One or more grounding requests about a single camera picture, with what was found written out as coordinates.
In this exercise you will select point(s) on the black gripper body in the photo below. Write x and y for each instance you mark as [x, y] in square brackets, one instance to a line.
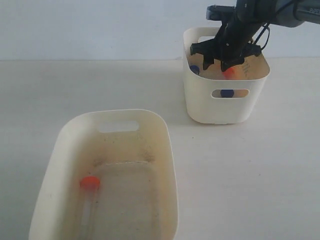
[234, 37]

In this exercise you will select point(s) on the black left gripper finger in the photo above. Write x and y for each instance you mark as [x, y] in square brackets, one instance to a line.
[230, 62]

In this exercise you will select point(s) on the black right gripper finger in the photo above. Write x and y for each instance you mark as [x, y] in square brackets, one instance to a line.
[207, 49]

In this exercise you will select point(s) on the orange-capped clear tube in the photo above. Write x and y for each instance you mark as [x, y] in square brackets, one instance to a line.
[90, 186]

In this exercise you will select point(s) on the blue-capped clear tube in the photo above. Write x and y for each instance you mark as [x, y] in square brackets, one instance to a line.
[195, 69]

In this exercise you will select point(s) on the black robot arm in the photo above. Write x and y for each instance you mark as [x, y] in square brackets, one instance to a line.
[285, 13]

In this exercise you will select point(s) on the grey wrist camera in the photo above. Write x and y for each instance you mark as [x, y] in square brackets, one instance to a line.
[219, 12]

